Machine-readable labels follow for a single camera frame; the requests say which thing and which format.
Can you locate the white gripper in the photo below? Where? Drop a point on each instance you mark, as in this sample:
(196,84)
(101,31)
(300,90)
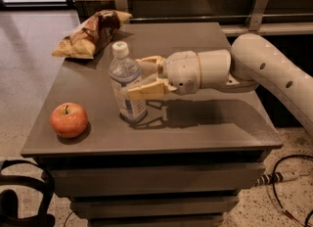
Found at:
(182,71)

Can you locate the clear plastic water bottle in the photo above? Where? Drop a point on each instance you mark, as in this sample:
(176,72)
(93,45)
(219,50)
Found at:
(125,71)

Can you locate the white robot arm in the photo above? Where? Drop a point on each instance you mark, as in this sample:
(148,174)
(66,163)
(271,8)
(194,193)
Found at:
(251,61)

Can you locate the red apple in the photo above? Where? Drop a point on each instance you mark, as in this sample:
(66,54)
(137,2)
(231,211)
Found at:
(69,120)

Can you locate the brown chip bag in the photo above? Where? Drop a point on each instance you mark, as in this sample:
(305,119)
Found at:
(92,36)

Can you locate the grey drawer cabinet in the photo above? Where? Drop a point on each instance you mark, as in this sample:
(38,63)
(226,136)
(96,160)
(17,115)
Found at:
(183,165)

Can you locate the striped power strip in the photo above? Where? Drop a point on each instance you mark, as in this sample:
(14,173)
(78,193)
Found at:
(277,177)

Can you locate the black chair base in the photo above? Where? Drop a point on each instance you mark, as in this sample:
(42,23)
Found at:
(25,199)

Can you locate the right metal wall bracket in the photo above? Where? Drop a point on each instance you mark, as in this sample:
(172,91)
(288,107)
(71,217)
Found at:
(255,17)

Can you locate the horizontal metal rail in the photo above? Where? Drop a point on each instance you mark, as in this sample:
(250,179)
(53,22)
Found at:
(276,17)

